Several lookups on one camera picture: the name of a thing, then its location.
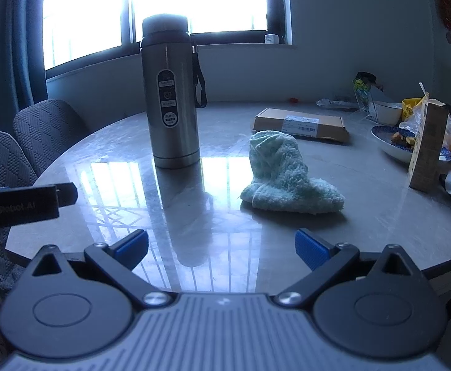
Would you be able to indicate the window with dark frame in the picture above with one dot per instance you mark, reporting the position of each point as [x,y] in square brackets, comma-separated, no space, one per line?
[94,7]

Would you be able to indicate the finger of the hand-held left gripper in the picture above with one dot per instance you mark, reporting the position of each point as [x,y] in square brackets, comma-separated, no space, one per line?
[24,206]

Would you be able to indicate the tall cardboard carton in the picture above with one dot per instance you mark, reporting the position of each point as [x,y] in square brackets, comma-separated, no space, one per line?
[428,147]

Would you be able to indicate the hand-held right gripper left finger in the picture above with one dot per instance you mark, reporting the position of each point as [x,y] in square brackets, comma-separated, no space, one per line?
[130,249]

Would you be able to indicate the small white device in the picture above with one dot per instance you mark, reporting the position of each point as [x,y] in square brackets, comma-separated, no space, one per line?
[269,39]

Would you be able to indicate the yellow bag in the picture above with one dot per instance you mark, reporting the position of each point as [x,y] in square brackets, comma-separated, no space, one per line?
[410,108]

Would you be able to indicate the plastic wrapped package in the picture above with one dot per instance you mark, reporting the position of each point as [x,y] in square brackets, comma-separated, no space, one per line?
[335,103]

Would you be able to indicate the blue curtain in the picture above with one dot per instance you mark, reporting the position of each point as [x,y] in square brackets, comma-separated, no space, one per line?
[16,46]

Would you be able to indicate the flat cardboard box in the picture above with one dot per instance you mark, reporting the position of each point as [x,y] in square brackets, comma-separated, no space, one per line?
[275,121]

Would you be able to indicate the white bowl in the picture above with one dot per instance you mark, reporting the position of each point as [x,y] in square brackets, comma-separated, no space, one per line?
[387,114]

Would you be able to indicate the stainless steel thermos bottle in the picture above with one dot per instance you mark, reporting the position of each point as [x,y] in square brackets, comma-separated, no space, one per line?
[171,104]

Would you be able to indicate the colourful snack bag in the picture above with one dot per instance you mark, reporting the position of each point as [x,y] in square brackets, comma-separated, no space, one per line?
[361,92]

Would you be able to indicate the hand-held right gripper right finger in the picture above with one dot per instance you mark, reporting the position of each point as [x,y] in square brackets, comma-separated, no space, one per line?
[310,249]

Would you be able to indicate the light green towel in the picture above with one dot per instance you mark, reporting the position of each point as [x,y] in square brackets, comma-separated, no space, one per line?
[283,177]

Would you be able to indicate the blue rimmed plate with food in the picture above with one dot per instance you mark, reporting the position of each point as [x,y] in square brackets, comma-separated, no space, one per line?
[386,141]

